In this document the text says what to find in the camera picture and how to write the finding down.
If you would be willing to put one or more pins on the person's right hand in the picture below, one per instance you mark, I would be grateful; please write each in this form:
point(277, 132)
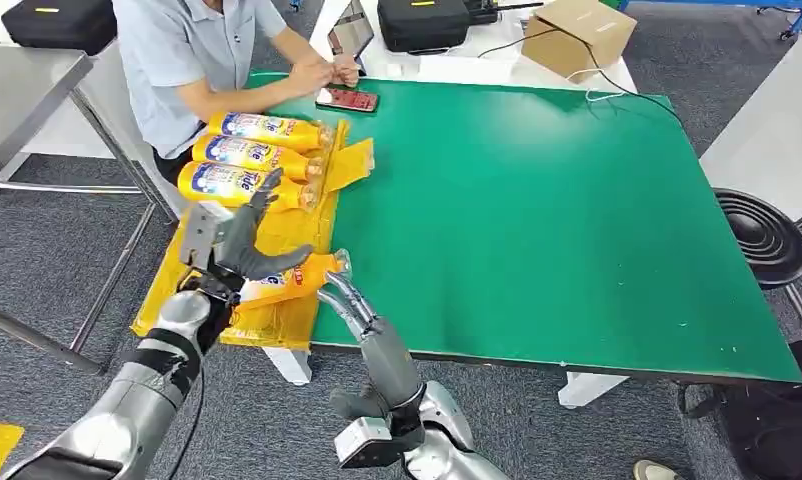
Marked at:
point(311, 78)

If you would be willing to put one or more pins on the tablet computer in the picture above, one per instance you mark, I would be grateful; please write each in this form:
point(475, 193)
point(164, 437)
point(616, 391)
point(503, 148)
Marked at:
point(351, 30)

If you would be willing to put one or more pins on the orange drink bottle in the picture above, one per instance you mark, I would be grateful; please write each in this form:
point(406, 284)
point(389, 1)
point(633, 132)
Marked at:
point(222, 182)
point(311, 272)
point(248, 154)
point(268, 129)

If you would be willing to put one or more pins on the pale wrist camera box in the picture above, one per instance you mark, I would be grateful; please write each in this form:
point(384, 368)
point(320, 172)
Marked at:
point(202, 232)
point(368, 444)

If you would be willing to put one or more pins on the black smartphone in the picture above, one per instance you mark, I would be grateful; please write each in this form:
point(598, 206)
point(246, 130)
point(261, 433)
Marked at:
point(348, 99)

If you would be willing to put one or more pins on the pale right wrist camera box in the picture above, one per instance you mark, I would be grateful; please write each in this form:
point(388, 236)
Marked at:
point(368, 444)

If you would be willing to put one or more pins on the person's left hand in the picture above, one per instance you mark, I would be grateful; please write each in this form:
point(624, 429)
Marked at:
point(348, 69)

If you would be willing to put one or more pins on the black carry case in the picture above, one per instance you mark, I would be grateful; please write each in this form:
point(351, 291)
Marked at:
point(60, 25)
point(421, 26)

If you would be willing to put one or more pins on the brown cardboard box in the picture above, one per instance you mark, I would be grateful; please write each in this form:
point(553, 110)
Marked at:
point(573, 40)

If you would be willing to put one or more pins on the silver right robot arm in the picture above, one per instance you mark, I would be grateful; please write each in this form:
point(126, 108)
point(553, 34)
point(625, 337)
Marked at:
point(454, 450)

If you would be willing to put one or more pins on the blue metal frame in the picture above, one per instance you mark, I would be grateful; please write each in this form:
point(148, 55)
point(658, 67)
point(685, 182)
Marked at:
point(798, 10)

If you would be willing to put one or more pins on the yellow plastic sheet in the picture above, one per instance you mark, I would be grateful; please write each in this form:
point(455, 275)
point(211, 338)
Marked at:
point(288, 232)

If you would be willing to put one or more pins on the black bag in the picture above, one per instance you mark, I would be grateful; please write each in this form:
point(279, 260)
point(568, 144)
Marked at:
point(772, 424)

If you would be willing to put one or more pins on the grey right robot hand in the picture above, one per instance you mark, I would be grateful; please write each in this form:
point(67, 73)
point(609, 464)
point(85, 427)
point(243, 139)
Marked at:
point(391, 368)

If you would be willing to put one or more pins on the green table mat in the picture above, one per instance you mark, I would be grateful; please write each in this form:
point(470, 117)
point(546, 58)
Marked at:
point(606, 232)

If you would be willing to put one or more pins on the black radio with antenna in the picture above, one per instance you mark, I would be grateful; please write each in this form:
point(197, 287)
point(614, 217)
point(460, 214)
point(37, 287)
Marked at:
point(480, 10)

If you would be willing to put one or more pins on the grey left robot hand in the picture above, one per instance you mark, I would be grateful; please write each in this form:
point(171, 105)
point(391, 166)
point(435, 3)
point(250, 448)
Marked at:
point(238, 245)

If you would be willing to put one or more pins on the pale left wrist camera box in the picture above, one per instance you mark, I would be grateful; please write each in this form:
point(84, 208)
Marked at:
point(202, 232)

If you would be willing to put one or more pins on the person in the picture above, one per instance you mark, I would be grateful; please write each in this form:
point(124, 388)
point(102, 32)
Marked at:
point(169, 53)

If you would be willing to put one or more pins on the grey side table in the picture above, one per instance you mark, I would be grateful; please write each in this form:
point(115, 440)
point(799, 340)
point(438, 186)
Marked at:
point(772, 132)

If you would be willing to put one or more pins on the beige shoe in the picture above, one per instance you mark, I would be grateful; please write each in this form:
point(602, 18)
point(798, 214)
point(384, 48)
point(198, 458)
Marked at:
point(653, 472)

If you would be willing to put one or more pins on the steel table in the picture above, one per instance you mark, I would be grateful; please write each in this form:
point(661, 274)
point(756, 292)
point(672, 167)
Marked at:
point(17, 93)

